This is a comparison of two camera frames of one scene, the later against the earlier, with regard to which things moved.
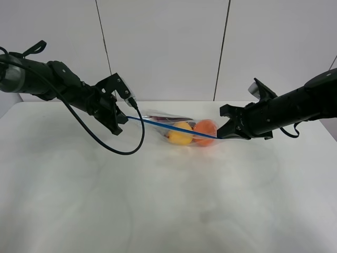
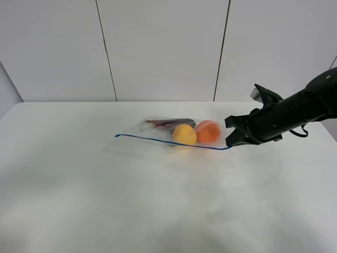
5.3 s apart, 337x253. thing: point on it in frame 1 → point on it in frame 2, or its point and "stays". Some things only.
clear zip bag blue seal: x=182 y=130 → x=150 y=131
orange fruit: x=206 y=126 stays
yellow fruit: x=179 y=137 stays
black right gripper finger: x=230 y=129 → x=236 y=138
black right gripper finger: x=231 y=111 → x=235 y=121
